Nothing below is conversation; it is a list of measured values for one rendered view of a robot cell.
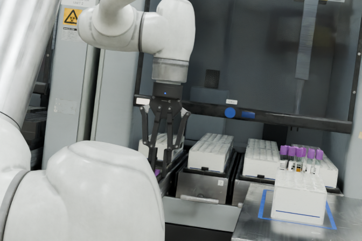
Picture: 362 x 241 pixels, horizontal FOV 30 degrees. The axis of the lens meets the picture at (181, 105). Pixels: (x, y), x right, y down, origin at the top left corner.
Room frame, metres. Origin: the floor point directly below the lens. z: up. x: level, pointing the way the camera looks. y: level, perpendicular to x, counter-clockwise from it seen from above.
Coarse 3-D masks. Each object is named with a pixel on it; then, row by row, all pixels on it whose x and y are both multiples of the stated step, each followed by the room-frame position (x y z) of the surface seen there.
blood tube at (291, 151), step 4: (292, 148) 1.53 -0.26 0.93; (288, 152) 1.53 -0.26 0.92; (292, 152) 1.53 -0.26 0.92; (288, 156) 1.53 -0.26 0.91; (292, 156) 1.53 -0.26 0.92; (288, 160) 1.53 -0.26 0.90; (292, 160) 1.53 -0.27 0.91; (288, 164) 1.53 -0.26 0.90; (292, 164) 1.53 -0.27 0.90; (288, 168) 1.53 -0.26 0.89; (292, 168) 1.53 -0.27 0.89
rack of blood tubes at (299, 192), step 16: (288, 176) 1.44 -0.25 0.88; (304, 176) 1.46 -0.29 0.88; (320, 176) 1.49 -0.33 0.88; (288, 192) 1.28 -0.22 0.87; (304, 192) 1.28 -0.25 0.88; (320, 192) 1.27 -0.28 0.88; (272, 208) 1.29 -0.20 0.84; (288, 208) 1.28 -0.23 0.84; (304, 208) 1.28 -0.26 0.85; (320, 208) 1.27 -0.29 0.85; (320, 224) 1.27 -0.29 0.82
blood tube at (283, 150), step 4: (284, 148) 1.53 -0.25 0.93; (280, 152) 1.53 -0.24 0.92; (284, 152) 1.53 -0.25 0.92; (280, 156) 1.54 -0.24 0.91; (284, 156) 1.53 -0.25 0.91; (280, 160) 1.53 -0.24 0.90; (284, 160) 1.53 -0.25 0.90; (280, 164) 1.53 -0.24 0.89; (284, 164) 1.53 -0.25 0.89; (280, 168) 1.53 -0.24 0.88
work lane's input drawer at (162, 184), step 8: (184, 152) 2.19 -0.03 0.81; (160, 160) 1.91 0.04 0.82; (176, 160) 1.98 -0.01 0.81; (184, 160) 2.11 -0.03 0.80; (160, 168) 1.85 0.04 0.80; (168, 168) 1.80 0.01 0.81; (176, 168) 1.91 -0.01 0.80; (160, 176) 1.66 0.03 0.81; (168, 176) 1.74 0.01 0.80; (160, 184) 1.60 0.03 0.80; (168, 184) 1.76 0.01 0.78
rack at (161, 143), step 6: (150, 138) 2.02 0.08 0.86; (162, 138) 2.06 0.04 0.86; (174, 138) 2.10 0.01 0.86; (156, 144) 1.92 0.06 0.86; (162, 144) 1.92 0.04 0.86; (180, 144) 2.19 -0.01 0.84; (138, 150) 1.93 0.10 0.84; (144, 150) 1.92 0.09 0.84; (162, 150) 1.92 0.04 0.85; (174, 150) 2.11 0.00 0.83; (180, 150) 2.13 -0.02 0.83; (162, 156) 1.92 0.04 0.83; (174, 156) 1.97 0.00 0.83
